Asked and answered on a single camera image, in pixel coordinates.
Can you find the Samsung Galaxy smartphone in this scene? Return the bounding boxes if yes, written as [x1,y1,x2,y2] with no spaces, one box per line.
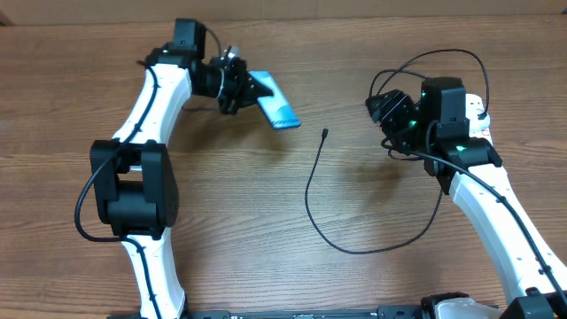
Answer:
[250,71,301,129]

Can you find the black USB charging cable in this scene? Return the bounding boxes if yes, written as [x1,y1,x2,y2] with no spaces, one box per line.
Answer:
[304,48,491,256]

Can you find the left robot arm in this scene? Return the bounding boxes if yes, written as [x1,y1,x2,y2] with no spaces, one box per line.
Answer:
[85,19,300,318]

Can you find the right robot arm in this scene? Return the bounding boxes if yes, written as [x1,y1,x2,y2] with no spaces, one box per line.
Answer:
[365,77,566,318]

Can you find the white USB charger plug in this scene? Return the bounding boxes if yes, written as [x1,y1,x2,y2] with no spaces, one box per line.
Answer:
[466,109,491,136]

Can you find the white power strip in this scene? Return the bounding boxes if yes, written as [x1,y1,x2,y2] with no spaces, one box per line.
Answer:
[465,93,493,144]

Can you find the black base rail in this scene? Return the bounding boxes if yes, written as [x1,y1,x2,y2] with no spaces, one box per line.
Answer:
[105,304,501,319]

